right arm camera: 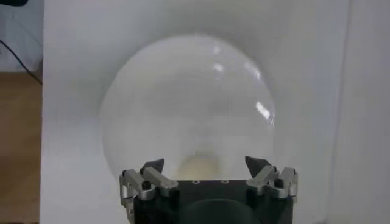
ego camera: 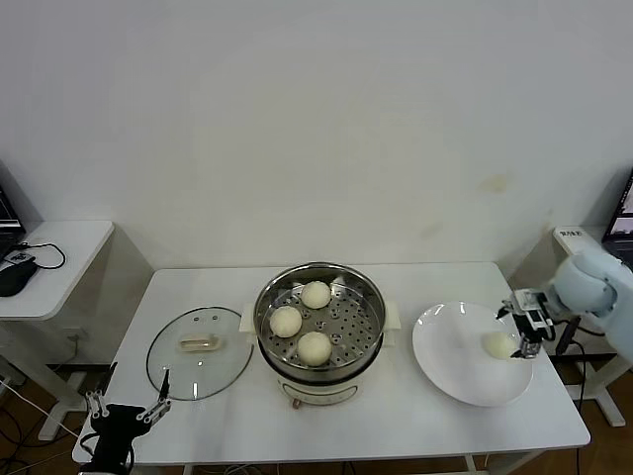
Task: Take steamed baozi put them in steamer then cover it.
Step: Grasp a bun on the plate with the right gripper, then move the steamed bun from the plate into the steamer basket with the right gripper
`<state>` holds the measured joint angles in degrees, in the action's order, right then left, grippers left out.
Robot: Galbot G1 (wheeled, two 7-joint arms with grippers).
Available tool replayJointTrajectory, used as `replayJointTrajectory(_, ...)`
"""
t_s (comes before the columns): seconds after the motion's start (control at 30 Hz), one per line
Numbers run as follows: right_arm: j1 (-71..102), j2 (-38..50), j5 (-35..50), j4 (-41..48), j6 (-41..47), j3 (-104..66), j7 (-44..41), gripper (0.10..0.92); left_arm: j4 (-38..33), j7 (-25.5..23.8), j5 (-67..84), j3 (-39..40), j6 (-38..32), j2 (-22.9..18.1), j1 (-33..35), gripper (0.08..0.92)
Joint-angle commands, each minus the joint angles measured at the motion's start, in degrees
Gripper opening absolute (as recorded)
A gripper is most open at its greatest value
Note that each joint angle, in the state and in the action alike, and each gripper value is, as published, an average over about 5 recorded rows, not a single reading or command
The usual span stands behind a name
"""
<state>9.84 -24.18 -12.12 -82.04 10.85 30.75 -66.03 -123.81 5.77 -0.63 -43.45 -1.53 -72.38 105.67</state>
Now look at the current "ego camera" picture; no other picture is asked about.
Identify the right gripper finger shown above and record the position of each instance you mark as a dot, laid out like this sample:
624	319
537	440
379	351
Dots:
528	348
505	312

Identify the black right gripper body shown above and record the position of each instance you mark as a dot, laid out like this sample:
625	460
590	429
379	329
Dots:
530	332

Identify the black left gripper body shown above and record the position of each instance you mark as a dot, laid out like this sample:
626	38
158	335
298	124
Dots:
118	425

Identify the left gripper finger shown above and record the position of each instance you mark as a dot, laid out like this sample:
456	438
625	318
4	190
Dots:
165	386
109	380

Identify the white steamed baozi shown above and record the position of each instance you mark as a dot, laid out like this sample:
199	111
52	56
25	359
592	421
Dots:
497	345
286	321
315	295
314	348

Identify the black computer mouse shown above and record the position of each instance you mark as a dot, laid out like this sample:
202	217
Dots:
15	279

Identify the pale right robot arm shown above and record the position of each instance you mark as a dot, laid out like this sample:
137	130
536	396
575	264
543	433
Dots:
588	282

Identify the steel steamer pot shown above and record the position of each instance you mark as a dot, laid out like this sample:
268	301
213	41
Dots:
316	391

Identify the perforated steel steamer basket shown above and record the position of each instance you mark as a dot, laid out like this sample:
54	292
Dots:
356	341

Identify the white side table with label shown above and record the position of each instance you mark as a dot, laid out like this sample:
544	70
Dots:
536	277

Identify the round white plate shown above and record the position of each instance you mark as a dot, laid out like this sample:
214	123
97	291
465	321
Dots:
455	356

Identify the white side table with mouse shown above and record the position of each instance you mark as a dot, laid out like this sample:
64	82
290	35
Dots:
74	247

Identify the black laptop with charger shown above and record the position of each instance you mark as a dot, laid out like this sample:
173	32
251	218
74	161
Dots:
623	213

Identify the small printed code tag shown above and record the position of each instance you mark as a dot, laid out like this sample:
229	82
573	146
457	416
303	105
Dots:
20	256

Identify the black laptop beside mouse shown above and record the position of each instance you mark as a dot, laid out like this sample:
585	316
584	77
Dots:
7	213

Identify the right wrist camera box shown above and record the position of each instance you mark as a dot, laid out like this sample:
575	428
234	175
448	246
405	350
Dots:
529	304

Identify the white wall socket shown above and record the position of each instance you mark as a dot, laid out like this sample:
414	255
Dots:
74	336

